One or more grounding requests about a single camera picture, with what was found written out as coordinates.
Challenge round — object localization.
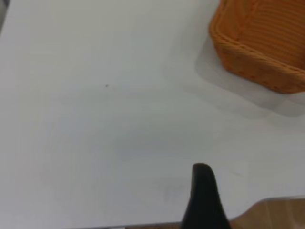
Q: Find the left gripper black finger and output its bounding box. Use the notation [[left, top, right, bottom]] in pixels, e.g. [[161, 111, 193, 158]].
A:
[[181, 163, 236, 229]]

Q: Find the orange woven wicker basket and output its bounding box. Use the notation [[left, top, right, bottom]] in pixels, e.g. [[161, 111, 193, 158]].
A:
[[208, 0, 305, 94]]

